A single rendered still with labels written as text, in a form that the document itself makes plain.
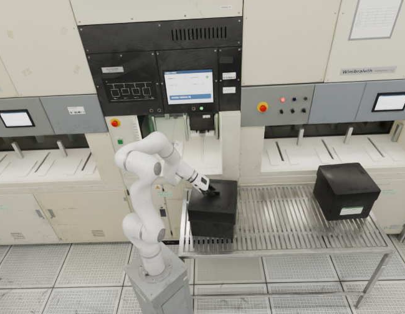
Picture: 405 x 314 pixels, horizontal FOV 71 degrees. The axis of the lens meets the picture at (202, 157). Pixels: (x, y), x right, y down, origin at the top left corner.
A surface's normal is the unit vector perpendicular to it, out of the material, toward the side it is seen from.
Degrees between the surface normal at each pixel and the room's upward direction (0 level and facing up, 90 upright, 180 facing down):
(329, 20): 90
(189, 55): 90
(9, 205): 90
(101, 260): 0
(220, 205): 0
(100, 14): 91
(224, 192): 0
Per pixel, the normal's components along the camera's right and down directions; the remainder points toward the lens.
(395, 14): 0.00, 0.62
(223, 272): -0.05, -0.79
